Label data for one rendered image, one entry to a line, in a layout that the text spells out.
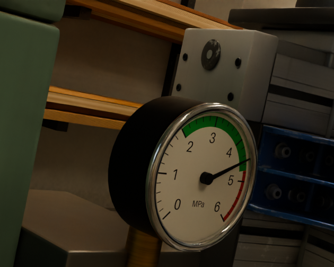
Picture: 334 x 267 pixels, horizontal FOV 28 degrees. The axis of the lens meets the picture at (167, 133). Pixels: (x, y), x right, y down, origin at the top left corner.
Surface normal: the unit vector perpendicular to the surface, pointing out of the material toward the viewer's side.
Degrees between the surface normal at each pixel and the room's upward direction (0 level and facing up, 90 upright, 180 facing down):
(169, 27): 90
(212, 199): 90
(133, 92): 90
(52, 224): 0
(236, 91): 90
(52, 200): 0
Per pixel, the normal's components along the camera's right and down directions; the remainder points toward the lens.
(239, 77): -0.84, -0.15
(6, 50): 0.66, 0.18
